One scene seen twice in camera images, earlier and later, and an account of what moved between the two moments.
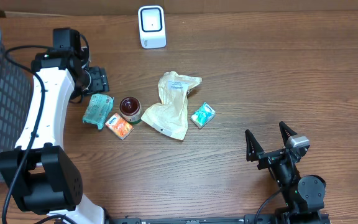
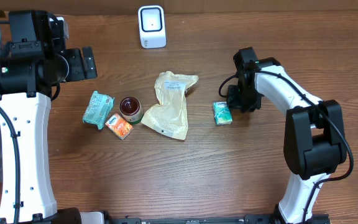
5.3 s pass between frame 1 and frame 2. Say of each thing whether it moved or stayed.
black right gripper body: moved
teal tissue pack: moved
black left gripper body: moved
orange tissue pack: stayed
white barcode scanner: stayed
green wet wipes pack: stayed
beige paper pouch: stayed
